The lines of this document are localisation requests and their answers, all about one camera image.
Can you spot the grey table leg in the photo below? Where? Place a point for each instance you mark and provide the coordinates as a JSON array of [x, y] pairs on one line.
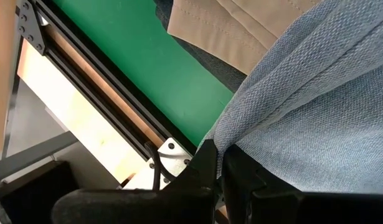
[[32, 154]]

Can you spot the pale blue denim garment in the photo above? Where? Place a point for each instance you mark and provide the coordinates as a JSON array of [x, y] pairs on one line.
[[319, 109]]

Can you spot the beige garment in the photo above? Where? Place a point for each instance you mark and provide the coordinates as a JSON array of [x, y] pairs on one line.
[[234, 31]]

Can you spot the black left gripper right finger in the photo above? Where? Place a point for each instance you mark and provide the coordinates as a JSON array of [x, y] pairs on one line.
[[303, 210]]

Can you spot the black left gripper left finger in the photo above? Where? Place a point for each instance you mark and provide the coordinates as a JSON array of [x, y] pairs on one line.
[[141, 207]]

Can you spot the dark blue denim jeans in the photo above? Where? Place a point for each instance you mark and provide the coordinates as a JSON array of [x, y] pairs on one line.
[[216, 67]]

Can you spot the green table mat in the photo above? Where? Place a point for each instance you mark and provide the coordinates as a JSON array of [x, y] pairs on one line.
[[147, 62]]

